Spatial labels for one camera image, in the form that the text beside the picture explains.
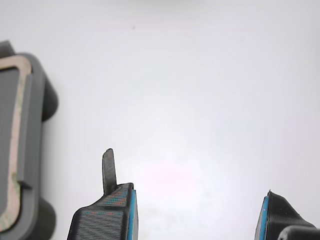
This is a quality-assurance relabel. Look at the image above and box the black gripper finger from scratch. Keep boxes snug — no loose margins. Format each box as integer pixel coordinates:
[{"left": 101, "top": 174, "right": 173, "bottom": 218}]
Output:
[
  {"left": 254, "top": 189, "right": 316, "bottom": 240},
  {"left": 66, "top": 148, "right": 139, "bottom": 240}
]

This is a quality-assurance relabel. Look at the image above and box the grey holder with black legs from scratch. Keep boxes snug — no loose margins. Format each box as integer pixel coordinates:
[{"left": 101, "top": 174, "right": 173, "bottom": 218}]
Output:
[{"left": 0, "top": 39, "right": 60, "bottom": 240}]

